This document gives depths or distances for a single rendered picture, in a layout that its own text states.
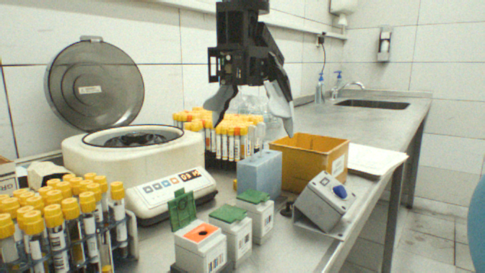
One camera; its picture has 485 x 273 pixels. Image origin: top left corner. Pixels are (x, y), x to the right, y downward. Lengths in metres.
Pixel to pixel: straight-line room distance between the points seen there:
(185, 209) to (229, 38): 0.24
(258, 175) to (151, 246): 0.20
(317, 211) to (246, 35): 0.29
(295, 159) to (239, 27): 0.30
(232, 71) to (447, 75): 2.28
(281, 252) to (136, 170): 0.28
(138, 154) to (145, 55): 0.50
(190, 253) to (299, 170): 0.33
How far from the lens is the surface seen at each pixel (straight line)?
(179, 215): 0.38
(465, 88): 2.65
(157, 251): 0.49
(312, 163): 0.62
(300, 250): 0.48
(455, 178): 2.77
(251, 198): 0.47
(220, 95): 0.51
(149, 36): 1.02
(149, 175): 0.58
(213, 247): 0.36
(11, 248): 0.41
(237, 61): 0.44
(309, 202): 0.51
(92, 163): 0.57
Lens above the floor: 1.14
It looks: 14 degrees down
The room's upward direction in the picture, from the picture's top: straight up
